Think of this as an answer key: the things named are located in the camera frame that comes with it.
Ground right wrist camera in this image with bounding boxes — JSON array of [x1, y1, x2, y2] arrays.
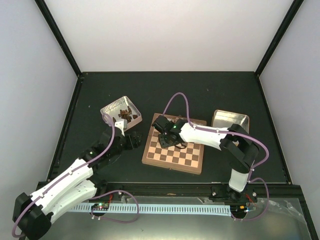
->
[[151, 115, 174, 135]]

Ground small circuit board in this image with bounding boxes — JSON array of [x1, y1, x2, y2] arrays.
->
[[91, 203, 110, 211]]

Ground pile of dark chess pieces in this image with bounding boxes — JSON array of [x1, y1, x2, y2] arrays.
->
[[118, 106, 138, 123]]

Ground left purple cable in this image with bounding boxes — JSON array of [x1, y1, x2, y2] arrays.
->
[[11, 114, 117, 238]]

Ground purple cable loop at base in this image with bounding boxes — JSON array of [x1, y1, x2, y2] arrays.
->
[[89, 188, 143, 223]]

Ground light blue slotted cable duct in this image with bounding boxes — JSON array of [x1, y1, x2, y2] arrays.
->
[[69, 202, 231, 217]]

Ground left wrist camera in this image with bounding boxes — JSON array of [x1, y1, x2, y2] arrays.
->
[[114, 119, 128, 137]]

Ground pink embossed tin box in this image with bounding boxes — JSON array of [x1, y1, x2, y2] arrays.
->
[[100, 96, 142, 130]]

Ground black frame post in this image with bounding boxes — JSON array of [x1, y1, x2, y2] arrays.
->
[[254, 0, 304, 77], [34, 0, 82, 77]]

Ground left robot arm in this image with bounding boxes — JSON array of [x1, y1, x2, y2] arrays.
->
[[11, 127, 142, 240]]

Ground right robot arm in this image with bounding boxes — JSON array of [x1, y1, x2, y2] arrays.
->
[[152, 116, 260, 202]]

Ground yellow tin box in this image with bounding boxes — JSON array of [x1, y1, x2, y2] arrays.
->
[[211, 109, 250, 133]]

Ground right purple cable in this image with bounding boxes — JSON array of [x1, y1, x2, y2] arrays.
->
[[162, 92, 270, 182]]

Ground wooden chess board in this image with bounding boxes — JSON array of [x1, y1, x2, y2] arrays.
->
[[141, 126, 205, 175]]

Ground black frame post right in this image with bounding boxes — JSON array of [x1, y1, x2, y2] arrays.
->
[[254, 0, 304, 77]]

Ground black frame post left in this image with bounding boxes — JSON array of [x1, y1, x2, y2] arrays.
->
[[34, 0, 82, 77]]

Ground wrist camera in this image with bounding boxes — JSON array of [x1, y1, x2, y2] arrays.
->
[[114, 119, 128, 137], [151, 115, 174, 135]]

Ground pile of light chess pieces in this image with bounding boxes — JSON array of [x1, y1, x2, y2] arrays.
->
[[168, 117, 185, 125]]

